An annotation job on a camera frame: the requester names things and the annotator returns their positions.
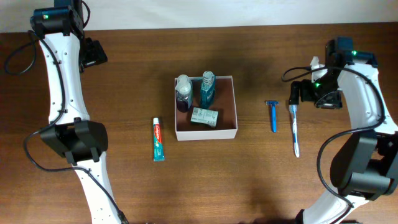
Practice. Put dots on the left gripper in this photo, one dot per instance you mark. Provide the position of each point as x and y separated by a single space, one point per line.
97 54

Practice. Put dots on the purple soap pump bottle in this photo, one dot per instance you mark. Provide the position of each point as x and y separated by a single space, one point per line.
184 93

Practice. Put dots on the green white soap box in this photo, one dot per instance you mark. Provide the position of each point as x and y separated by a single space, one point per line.
203 116

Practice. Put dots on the green mouthwash bottle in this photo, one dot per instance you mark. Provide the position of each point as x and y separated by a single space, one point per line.
207 89

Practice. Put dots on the Colgate toothpaste tube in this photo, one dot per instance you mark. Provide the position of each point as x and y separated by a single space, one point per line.
158 146

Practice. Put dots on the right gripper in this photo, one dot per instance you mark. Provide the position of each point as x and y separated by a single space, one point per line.
333 101

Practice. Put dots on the white open cardboard box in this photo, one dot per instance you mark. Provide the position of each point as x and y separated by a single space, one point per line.
227 122

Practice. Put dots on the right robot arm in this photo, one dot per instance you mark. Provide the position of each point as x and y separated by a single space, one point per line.
358 165

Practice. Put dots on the blue white toothbrush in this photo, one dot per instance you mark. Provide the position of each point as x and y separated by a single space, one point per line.
293 112

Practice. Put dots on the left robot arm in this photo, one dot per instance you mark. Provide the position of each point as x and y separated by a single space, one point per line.
71 133

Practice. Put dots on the blue disposable razor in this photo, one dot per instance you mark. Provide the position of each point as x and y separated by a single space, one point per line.
273 104

